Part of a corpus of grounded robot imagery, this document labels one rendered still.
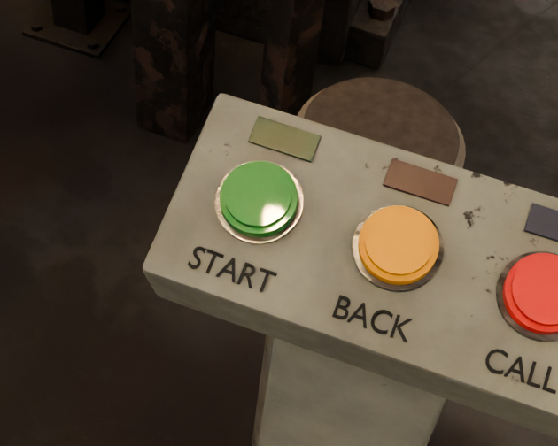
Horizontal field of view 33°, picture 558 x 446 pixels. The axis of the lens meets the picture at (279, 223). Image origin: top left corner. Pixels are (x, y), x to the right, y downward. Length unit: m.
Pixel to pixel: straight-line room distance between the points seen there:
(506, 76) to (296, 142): 1.07
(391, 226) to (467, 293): 0.05
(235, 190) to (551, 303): 0.16
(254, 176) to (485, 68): 1.09
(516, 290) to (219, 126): 0.18
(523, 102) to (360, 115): 0.87
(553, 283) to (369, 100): 0.25
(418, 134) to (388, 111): 0.03
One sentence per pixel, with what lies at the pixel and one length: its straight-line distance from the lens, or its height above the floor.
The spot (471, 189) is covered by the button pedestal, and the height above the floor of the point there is 0.61.
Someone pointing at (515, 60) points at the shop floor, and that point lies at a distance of 1.58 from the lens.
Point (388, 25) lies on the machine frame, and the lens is 1.47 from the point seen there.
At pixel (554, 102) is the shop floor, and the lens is 1.53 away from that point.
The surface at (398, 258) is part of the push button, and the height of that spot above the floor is 0.61.
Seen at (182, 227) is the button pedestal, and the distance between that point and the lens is 0.48.
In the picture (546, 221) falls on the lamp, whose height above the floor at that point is 0.61.
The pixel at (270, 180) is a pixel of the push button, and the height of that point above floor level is 0.61.
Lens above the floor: 0.97
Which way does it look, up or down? 51 degrees down
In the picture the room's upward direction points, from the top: 7 degrees clockwise
